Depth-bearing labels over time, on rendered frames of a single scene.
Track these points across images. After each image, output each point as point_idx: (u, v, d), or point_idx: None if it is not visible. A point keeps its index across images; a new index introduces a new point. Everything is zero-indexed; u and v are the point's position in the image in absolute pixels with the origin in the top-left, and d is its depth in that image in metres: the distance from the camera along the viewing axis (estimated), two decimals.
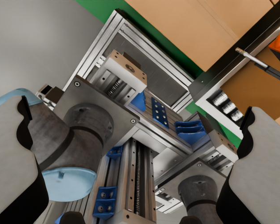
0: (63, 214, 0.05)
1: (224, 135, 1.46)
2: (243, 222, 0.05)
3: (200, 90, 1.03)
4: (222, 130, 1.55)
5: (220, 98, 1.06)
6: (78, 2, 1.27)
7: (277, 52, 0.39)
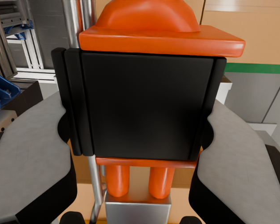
0: (63, 214, 0.05)
1: None
2: (214, 210, 0.06)
3: None
4: None
5: None
6: None
7: None
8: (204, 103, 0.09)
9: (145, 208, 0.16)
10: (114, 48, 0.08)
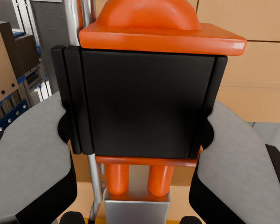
0: (63, 214, 0.05)
1: None
2: (214, 210, 0.06)
3: None
4: None
5: None
6: None
7: None
8: (205, 101, 0.09)
9: (144, 206, 0.17)
10: (114, 46, 0.08)
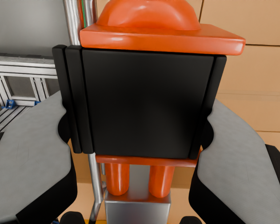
0: (63, 214, 0.05)
1: None
2: (214, 210, 0.06)
3: None
4: None
5: None
6: None
7: None
8: (204, 101, 0.09)
9: (145, 207, 0.16)
10: (114, 45, 0.08)
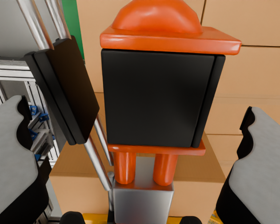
0: (63, 214, 0.05)
1: None
2: (243, 222, 0.05)
3: None
4: None
5: None
6: (66, 16, 1.06)
7: None
8: (206, 94, 0.11)
9: (150, 194, 0.18)
10: (129, 46, 0.09)
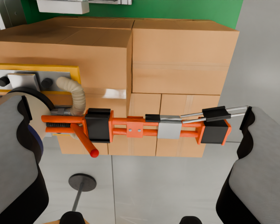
0: (63, 214, 0.05)
1: None
2: (243, 222, 0.05)
3: (6, 6, 0.94)
4: None
5: None
6: None
7: (225, 122, 0.54)
8: (214, 142, 0.56)
9: (178, 133, 0.55)
10: (227, 131, 0.53)
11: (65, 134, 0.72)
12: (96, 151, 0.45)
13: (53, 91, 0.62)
